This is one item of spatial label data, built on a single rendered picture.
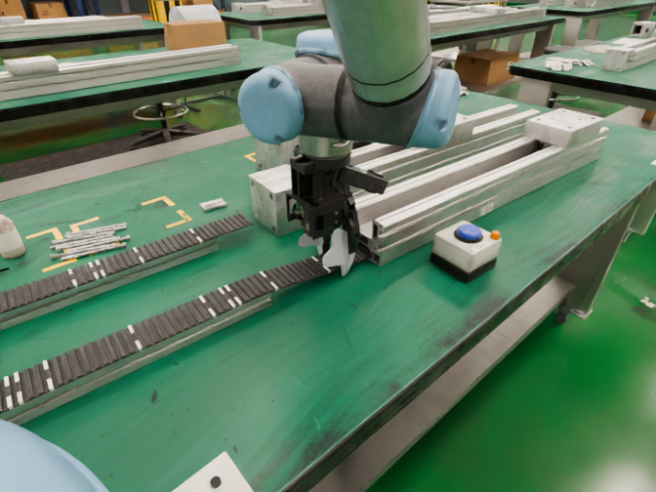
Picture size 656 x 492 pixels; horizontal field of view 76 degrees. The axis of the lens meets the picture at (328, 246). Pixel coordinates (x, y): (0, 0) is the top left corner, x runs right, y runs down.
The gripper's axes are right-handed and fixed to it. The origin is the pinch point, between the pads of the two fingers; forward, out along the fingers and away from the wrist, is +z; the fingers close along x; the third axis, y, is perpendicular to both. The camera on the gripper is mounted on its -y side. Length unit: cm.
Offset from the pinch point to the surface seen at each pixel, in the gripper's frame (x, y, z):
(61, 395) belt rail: 1.5, 42.8, 0.6
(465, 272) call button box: 16.2, -14.0, -0.6
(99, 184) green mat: -60, 25, 1
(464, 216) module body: 4.9, -28.1, -1.1
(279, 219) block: -14.1, 2.5, -2.4
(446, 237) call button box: 11.1, -14.5, -4.6
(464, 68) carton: -227, -341, 44
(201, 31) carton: -215, -69, -10
